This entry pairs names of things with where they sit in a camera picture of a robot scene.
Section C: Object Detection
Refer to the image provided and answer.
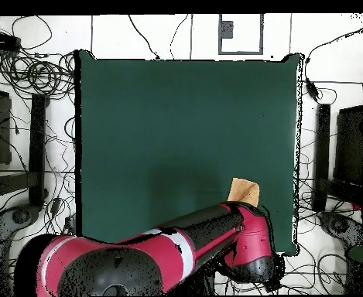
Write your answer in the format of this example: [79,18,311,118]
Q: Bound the orange terry towel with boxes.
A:
[226,177,260,207]

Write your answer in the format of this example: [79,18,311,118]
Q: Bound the dark green table cloth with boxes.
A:
[78,49,303,258]

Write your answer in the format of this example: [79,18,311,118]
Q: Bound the black floor beam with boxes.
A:
[28,93,48,207]
[311,103,331,212]

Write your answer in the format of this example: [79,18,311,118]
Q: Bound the small grey floor box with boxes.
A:
[219,20,234,39]

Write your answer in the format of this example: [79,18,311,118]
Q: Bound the black power adapter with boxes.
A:
[304,78,320,102]

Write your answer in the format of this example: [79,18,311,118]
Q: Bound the black stand foot with caster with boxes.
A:
[318,211,363,250]
[0,204,41,250]

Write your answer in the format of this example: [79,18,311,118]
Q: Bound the black power strip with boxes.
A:
[0,29,22,53]

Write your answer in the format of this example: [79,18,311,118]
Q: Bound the thin black cable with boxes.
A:
[127,13,161,60]
[169,13,190,60]

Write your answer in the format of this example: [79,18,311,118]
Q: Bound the coiled black cables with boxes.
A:
[0,51,76,97]

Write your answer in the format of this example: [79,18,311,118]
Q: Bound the looped black cable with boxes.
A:
[11,15,53,51]

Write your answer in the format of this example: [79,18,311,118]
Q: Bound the long black cable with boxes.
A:
[303,13,363,80]

